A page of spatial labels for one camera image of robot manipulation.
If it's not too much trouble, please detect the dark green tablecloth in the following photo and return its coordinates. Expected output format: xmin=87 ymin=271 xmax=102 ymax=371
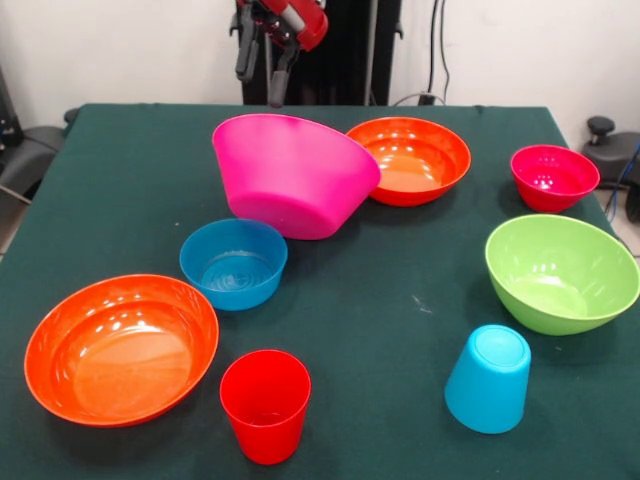
xmin=0 ymin=103 xmax=640 ymax=480

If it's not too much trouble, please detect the red cup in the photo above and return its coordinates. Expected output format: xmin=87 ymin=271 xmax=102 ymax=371
xmin=219 ymin=348 xmax=313 ymax=466

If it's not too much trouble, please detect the black caster leg with knob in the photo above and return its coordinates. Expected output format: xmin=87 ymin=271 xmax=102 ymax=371
xmin=0 ymin=107 xmax=81 ymax=206
xmin=582 ymin=115 xmax=640 ymax=224

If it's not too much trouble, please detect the large pink bowl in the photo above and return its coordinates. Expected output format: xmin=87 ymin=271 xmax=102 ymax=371
xmin=211 ymin=113 xmax=383 ymax=242

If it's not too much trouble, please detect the blue bowl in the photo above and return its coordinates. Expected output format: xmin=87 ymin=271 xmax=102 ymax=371
xmin=178 ymin=217 xmax=290 ymax=312

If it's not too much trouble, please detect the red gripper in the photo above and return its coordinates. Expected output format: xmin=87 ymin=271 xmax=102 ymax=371
xmin=234 ymin=0 xmax=330 ymax=109

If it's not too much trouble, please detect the black wall cable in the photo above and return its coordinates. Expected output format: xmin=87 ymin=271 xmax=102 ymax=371
xmin=392 ymin=0 xmax=454 ymax=107

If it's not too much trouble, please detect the blue cable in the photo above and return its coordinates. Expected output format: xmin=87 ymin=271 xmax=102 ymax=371
xmin=604 ymin=144 xmax=640 ymax=221

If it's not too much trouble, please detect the small crimson bowl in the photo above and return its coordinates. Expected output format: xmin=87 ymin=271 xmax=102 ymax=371
xmin=509 ymin=144 xmax=601 ymax=214

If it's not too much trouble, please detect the green bowl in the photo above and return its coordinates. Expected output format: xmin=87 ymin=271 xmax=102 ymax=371
xmin=484 ymin=213 xmax=640 ymax=337

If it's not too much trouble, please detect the light blue cup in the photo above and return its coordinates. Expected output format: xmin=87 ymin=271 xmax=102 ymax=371
xmin=444 ymin=323 xmax=533 ymax=435

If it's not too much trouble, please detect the orange bowl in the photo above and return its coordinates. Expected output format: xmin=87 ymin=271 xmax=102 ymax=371
xmin=23 ymin=273 xmax=221 ymax=428
xmin=345 ymin=116 xmax=473 ymax=208

